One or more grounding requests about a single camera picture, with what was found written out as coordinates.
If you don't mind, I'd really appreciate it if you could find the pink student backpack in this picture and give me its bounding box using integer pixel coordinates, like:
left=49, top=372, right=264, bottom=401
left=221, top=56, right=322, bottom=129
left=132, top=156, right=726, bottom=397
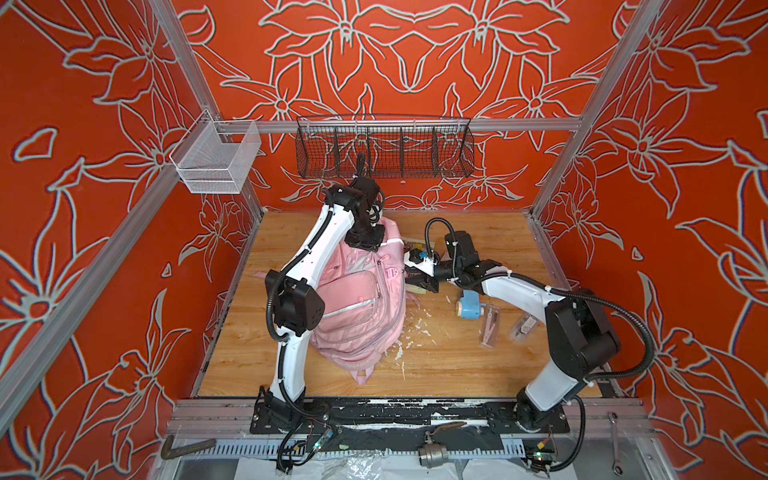
left=271, top=213, right=406, bottom=393

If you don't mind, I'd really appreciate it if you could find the colourful picture book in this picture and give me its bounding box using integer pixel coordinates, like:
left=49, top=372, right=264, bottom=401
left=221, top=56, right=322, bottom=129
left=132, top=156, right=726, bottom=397
left=404, top=241, right=439, bottom=294

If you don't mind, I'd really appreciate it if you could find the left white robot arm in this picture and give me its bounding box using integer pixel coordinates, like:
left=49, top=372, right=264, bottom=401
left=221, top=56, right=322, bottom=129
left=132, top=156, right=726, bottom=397
left=265, top=177, right=385, bottom=417

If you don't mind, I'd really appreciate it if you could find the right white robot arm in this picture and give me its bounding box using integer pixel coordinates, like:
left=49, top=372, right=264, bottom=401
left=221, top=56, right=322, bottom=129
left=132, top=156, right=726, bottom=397
left=404, top=217, right=656, bottom=431

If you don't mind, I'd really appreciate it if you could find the blue pencil sharpener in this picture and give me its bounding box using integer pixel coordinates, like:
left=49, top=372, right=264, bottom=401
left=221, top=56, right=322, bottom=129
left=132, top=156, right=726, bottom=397
left=456, top=290, right=485, bottom=320

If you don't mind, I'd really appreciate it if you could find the clear eraser box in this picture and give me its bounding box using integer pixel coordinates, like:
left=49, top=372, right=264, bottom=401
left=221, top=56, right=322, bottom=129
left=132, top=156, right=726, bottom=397
left=509, top=313, right=539, bottom=343

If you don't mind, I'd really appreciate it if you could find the metal ball valve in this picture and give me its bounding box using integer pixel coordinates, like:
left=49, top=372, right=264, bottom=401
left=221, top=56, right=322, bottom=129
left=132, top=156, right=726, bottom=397
left=418, top=421, right=467, bottom=469

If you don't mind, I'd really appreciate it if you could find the silver wrench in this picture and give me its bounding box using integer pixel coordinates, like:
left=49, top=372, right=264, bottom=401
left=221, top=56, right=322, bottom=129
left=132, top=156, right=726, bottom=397
left=607, top=411, right=624, bottom=477

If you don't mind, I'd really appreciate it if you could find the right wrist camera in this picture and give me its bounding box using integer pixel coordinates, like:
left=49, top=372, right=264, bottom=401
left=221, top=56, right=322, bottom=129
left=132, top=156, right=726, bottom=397
left=404, top=248, right=435, bottom=272

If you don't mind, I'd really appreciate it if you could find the black wire wall basket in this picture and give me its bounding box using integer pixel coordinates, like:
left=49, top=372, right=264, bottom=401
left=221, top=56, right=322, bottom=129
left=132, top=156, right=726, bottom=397
left=295, top=114, right=476, bottom=180

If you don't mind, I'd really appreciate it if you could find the white wire wall basket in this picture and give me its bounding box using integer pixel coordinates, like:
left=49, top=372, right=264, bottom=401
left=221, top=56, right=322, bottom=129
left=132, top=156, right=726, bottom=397
left=170, top=109, right=262, bottom=194

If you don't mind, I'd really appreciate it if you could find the white cable duct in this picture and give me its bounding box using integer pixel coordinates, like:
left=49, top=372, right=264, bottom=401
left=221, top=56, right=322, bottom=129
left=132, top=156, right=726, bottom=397
left=181, top=437, right=526, bottom=460

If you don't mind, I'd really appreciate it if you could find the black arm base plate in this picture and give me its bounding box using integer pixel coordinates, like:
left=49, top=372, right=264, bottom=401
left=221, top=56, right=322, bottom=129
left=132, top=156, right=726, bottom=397
left=249, top=396, right=571, bottom=434

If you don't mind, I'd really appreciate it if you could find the rusty metal bracket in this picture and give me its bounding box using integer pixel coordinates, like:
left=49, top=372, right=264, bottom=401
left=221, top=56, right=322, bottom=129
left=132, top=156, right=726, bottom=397
left=160, top=435, right=217, bottom=460

